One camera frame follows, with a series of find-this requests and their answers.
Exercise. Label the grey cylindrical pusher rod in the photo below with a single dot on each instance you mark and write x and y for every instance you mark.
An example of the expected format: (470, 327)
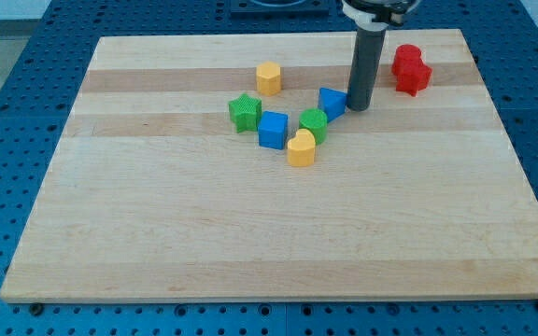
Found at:
(365, 61)

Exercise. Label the blue cube block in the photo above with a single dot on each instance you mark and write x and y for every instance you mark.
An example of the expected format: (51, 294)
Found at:
(273, 130)

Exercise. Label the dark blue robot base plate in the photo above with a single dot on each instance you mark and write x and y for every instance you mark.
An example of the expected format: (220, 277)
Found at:
(278, 8)

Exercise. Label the green star block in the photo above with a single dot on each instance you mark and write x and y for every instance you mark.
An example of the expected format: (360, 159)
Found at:
(245, 113)

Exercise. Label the yellow hexagon block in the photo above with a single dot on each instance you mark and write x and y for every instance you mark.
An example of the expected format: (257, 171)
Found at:
(268, 78)

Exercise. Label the red cylinder block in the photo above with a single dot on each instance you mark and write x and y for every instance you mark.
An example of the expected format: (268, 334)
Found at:
(405, 55)

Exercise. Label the blue triangle block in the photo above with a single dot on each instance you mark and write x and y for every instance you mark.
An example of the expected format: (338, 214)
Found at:
(333, 103)

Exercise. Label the green cylinder block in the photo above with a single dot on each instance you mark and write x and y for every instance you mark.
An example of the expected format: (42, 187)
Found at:
(315, 121)

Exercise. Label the red star block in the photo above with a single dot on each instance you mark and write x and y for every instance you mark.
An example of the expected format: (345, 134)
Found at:
(412, 77)

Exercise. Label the yellow heart block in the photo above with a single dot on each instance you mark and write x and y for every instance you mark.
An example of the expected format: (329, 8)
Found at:
(301, 149)

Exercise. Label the wooden board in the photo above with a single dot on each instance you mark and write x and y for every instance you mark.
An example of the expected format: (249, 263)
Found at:
(152, 196)

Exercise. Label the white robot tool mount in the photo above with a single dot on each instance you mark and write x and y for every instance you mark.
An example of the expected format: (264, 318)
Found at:
(378, 15)

